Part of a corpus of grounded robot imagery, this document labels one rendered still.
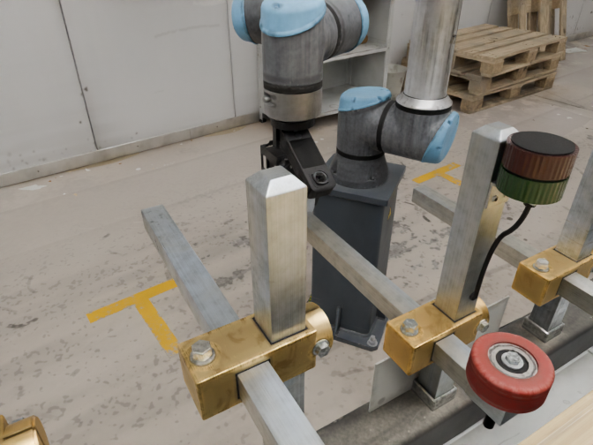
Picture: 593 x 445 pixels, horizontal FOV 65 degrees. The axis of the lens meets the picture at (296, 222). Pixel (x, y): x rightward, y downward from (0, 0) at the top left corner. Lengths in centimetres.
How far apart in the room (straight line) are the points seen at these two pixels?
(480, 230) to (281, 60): 35
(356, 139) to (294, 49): 74
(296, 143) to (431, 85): 62
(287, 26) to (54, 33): 240
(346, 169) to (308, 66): 77
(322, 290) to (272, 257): 131
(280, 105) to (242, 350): 40
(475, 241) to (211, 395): 31
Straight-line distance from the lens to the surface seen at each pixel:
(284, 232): 35
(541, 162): 46
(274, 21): 68
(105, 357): 182
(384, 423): 71
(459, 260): 56
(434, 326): 60
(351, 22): 78
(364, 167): 141
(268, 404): 39
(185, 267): 53
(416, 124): 129
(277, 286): 38
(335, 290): 165
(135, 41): 311
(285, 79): 69
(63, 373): 183
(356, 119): 136
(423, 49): 126
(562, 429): 51
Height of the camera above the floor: 128
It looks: 33 degrees down
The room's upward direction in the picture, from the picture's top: straight up
